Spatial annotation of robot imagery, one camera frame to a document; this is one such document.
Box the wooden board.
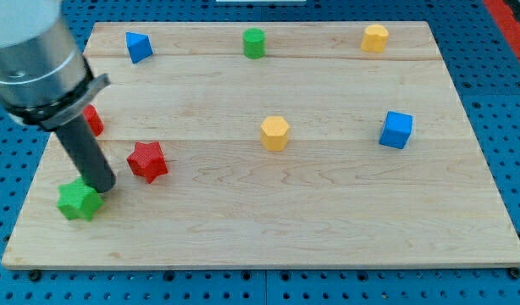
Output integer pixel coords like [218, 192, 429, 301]
[2, 21, 520, 271]

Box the yellow heart block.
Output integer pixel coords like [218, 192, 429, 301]
[361, 24, 390, 53]

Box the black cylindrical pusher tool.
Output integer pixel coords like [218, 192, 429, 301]
[55, 115, 116, 193]

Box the green star block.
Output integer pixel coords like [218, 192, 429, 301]
[57, 178, 103, 221]

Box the green cylinder block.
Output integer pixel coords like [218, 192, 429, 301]
[242, 28, 265, 59]

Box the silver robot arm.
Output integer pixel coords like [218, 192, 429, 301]
[0, 0, 110, 130]

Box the red cylinder block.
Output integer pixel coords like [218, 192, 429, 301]
[83, 104, 104, 136]

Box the red star block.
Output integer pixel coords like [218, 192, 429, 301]
[126, 141, 169, 184]

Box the yellow hexagon block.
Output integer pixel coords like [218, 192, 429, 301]
[260, 116, 290, 152]

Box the blue triangle block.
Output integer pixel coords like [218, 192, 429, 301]
[125, 32, 153, 64]

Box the blue cube block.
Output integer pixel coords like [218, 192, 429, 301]
[379, 111, 413, 149]

